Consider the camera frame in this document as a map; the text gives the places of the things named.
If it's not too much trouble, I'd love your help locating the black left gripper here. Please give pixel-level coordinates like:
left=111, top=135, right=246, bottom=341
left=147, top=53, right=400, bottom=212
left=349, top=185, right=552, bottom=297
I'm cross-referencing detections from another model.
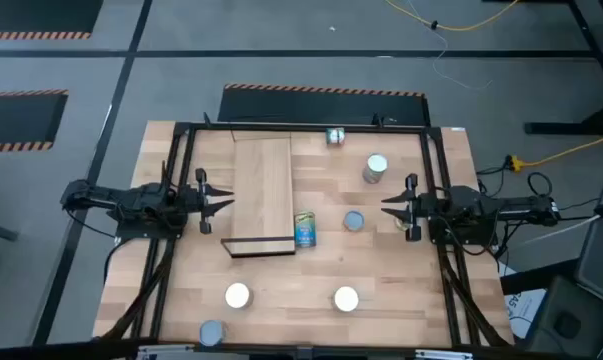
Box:
left=178, top=168, right=236, bottom=235

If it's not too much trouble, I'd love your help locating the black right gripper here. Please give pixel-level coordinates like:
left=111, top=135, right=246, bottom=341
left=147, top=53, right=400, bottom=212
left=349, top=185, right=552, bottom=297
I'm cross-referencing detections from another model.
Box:
left=380, top=173, right=435, bottom=242

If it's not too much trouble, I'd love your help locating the tall peaches label can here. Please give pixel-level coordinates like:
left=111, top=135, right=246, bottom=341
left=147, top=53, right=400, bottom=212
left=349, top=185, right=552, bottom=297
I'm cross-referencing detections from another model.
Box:
left=362, top=152, right=390, bottom=185

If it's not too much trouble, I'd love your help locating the short yellow pink rings can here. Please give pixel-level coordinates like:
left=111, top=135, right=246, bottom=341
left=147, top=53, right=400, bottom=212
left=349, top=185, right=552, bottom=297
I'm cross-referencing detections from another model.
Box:
left=342, top=209, right=366, bottom=233

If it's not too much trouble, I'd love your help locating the blue cherries label can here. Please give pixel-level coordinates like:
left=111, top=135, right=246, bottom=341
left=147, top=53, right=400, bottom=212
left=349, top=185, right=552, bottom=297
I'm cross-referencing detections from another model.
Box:
left=293, top=210, right=318, bottom=249

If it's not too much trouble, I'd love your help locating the green yellow label can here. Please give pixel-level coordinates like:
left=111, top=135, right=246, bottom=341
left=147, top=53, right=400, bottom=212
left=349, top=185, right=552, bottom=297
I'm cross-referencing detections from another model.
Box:
left=198, top=319, right=227, bottom=348

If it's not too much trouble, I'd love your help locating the orange pineapple label can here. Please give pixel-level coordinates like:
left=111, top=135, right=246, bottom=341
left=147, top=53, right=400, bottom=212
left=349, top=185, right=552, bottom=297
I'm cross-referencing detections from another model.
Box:
left=224, top=282, right=255, bottom=310

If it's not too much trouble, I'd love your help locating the black hazard-striped floor mat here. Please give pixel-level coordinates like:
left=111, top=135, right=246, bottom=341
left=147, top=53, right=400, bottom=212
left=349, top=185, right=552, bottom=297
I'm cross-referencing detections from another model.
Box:
left=216, top=82, right=431, bottom=127
left=0, top=88, right=70, bottom=155
left=0, top=0, right=105, bottom=41

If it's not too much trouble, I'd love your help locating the white printed box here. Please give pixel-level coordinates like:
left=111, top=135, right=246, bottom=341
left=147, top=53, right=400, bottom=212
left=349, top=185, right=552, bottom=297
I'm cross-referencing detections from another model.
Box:
left=498, top=262, right=548, bottom=341

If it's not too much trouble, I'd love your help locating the dark gray lower desk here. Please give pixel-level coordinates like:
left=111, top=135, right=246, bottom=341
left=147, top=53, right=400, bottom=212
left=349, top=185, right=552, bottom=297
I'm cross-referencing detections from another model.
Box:
left=523, top=274, right=603, bottom=360

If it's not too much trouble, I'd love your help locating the dark gray desk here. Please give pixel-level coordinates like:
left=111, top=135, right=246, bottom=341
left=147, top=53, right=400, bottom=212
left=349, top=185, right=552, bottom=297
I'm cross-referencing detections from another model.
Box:
left=523, top=274, right=603, bottom=360
left=573, top=219, right=603, bottom=311

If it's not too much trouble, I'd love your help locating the dark gray desk top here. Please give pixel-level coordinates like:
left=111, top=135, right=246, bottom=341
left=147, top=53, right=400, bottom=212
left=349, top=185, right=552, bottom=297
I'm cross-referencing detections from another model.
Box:
left=573, top=219, right=603, bottom=311

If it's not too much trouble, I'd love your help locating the wooden shelf with black frame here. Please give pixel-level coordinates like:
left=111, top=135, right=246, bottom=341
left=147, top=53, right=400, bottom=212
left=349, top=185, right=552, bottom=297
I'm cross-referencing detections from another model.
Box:
left=219, top=130, right=298, bottom=259

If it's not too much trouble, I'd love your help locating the black table frame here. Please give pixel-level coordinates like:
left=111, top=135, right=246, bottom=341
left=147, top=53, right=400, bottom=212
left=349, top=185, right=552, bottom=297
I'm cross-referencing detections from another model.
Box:
left=98, top=113, right=515, bottom=351

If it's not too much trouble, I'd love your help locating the silver aluminium bracket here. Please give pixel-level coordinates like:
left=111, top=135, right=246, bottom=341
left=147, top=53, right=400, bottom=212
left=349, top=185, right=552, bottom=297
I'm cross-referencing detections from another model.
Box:
left=136, top=343, right=197, bottom=360
left=413, top=348, right=475, bottom=360

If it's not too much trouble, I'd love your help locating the thick white cable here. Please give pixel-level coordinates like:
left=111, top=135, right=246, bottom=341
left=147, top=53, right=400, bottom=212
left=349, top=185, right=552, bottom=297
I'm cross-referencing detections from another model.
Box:
left=500, top=213, right=603, bottom=249

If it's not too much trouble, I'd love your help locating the thin white cable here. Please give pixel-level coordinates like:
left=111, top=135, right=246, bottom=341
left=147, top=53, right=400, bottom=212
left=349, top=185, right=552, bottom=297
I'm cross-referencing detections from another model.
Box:
left=405, top=0, right=495, bottom=91

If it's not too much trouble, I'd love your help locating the yellow extension cable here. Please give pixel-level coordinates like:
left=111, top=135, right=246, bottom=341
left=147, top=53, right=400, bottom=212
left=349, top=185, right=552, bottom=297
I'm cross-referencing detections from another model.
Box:
left=384, top=0, right=521, bottom=33
left=523, top=129, right=603, bottom=169

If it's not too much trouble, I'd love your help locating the black desk leg frame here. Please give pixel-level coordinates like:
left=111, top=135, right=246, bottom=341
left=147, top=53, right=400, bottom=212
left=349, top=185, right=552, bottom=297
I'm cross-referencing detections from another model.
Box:
left=480, top=0, right=603, bottom=136

